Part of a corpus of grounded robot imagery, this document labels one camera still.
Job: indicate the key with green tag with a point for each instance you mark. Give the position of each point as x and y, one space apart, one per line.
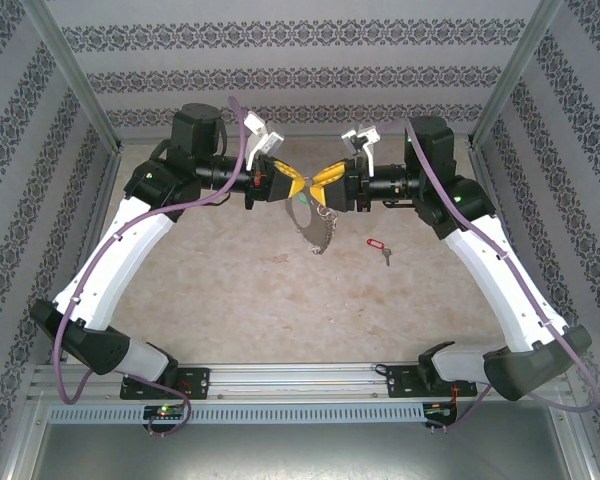
302 200

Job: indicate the silver split keyring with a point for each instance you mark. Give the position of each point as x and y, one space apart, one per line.
308 180

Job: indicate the key with red tag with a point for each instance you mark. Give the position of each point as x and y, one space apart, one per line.
375 243

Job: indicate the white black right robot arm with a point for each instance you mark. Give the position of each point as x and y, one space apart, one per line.
490 270

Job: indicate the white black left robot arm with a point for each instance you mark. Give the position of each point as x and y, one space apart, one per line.
120 270

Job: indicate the grey metal shelf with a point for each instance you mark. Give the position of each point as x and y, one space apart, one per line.
300 455

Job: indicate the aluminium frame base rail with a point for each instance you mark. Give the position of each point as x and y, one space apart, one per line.
477 157
105 190

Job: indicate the aluminium frame post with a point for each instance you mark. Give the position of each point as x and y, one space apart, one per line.
70 75
517 75

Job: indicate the aluminium mounting rail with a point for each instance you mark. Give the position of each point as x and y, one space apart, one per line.
300 380

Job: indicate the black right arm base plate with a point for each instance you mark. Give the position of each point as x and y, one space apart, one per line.
405 382

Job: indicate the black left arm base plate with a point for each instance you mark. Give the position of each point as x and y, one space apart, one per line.
195 382

